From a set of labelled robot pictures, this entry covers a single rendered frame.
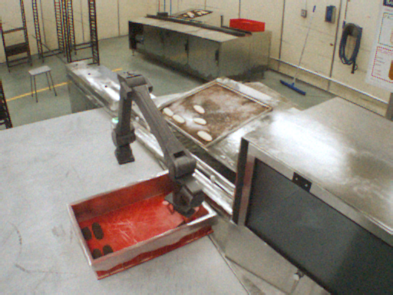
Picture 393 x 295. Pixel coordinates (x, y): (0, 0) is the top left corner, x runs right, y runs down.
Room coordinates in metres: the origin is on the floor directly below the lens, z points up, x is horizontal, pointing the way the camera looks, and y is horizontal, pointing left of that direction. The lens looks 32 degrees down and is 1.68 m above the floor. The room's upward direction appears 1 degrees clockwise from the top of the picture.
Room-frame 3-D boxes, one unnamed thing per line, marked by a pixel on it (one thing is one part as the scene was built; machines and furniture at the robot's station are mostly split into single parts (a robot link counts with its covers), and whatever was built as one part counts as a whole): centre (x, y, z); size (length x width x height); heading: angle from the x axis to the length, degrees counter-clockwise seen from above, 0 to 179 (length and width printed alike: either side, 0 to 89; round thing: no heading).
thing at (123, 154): (1.27, 0.36, 0.86); 0.12 x 0.09 x 0.08; 26
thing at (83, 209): (0.78, 0.21, 0.88); 0.49 x 0.34 x 0.10; 123
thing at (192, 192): (0.77, 0.02, 1.07); 0.11 x 0.09 x 0.12; 34
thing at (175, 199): (0.81, 0.05, 0.97); 0.10 x 0.07 x 0.07; 53
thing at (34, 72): (4.19, 2.50, 0.23); 0.36 x 0.36 x 0.46; 43
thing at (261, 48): (5.11, -0.81, 0.44); 0.70 x 0.55 x 0.87; 38
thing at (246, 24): (5.11, -0.81, 0.94); 0.51 x 0.36 x 0.13; 42
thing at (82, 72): (2.28, 0.86, 0.89); 1.25 x 0.18 x 0.09; 38
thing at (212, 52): (5.66, 0.12, 0.51); 3.00 x 1.26 x 1.03; 38
